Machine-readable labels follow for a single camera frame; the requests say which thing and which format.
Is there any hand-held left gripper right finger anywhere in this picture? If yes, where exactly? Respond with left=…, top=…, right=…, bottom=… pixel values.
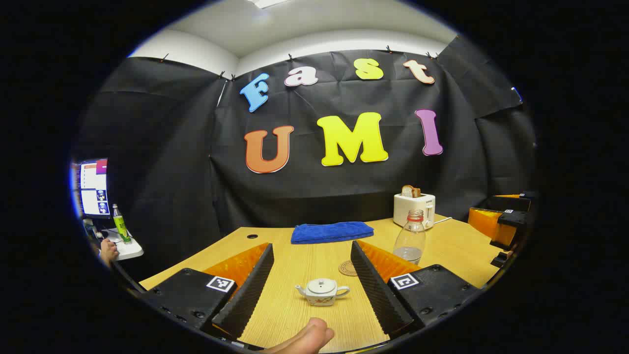
left=350, top=240, right=481, bottom=339

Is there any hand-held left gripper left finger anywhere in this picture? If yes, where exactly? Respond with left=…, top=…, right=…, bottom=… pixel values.
left=140, top=242, right=275, bottom=341

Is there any white ceramic teacup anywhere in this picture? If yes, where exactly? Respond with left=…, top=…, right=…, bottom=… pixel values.
left=295, top=278, right=350, bottom=307

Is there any clear plastic water bottle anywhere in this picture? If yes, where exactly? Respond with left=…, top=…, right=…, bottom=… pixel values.
left=393, top=209, right=427, bottom=265

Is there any green drink bottle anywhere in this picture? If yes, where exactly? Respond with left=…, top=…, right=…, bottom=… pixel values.
left=112, top=204, right=132, bottom=244

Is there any blue folded towel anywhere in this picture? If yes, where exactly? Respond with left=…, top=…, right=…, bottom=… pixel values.
left=290, top=221, right=374, bottom=244

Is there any white toaster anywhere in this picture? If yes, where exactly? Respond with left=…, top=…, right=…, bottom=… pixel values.
left=393, top=193, right=436, bottom=230

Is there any white side table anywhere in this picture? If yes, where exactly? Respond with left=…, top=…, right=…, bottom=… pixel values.
left=101, top=229, right=144, bottom=261

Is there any black backdrop cloth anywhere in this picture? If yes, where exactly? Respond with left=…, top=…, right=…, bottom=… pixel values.
left=74, top=34, right=539, bottom=276

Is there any computer monitor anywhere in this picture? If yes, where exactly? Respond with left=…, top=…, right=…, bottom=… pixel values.
left=73, top=157, right=111, bottom=219

